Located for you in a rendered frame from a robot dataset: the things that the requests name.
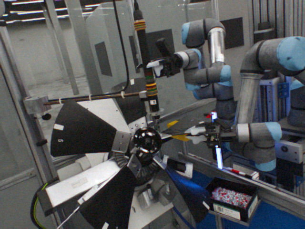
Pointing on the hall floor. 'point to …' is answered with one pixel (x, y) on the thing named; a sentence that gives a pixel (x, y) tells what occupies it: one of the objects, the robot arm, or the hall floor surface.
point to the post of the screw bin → (219, 222)
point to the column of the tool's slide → (10, 84)
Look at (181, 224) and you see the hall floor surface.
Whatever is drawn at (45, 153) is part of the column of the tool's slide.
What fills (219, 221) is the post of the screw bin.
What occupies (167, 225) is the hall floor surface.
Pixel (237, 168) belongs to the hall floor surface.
